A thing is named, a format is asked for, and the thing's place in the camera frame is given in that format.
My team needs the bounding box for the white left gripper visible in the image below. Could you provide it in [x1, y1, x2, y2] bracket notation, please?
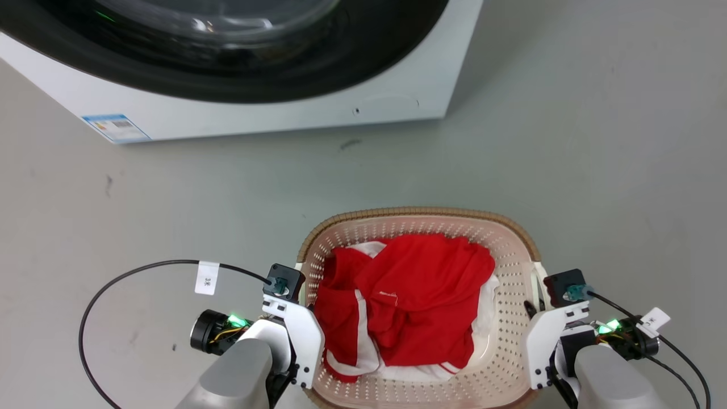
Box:
[262, 294, 325, 390]

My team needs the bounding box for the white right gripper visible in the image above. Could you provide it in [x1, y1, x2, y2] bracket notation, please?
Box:
[522, 299, 591, 391]

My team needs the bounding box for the beige perforated plastic laundry basket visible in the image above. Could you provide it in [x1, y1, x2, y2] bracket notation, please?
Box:
[296, 206, 544, 409]

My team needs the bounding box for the red garment with white stripes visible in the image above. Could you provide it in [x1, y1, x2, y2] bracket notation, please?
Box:
[313, 233, 496, 383]

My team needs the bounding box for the black round washing machine door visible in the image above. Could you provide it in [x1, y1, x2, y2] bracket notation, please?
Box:
[0, 0, 450, 105]

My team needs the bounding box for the white washing machine body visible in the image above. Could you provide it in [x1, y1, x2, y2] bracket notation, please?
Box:
[0, 0, 484, 144]

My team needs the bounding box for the blue white energy label sticker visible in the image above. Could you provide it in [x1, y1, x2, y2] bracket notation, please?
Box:
[82, 114, 152, 143]

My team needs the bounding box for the white paper tag left cable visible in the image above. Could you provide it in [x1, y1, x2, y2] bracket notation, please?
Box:
[194, 260, 220, 297]

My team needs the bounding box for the white paper tag cable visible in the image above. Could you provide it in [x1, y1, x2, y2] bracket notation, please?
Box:
[636, 307, 671, 339]
[194, 260, 220, 297]

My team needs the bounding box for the white paper tag right cable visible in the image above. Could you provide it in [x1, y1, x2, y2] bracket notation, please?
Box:
[636, 307, 671, 339]

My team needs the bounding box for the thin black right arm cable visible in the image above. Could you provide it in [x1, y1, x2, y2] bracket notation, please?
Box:
[587, 290, 712, 409]

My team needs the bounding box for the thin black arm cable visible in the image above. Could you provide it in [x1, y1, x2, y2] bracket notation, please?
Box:
[587, 290, 712, 409]
[78, 260, 274, 409]

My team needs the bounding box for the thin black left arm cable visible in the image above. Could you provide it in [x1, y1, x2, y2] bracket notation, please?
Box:
[78, 260, 274, 409]

